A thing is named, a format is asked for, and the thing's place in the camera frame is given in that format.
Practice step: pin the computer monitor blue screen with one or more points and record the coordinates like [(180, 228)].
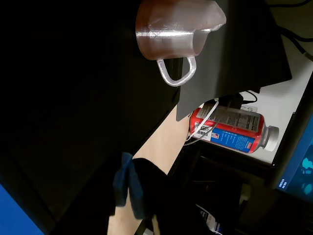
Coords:
[(300, 171)]

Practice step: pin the black work mat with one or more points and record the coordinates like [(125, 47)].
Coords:
[(61, 98)]

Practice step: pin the red drink bottle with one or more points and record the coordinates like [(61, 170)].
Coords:
[(234, 132)]

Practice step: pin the translucent pink plastic kettle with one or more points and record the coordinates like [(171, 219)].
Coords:
[(168, 34)]

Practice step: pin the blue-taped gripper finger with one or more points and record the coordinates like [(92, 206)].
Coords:
[(122, 186), (151, 191)]

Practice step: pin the blue surface sheet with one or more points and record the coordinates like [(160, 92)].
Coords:
[(14, 215)]

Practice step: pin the dark package white label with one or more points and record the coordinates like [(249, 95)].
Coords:
[(207, 218)]

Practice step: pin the small clear label card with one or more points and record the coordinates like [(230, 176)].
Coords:
[(249, 109)]

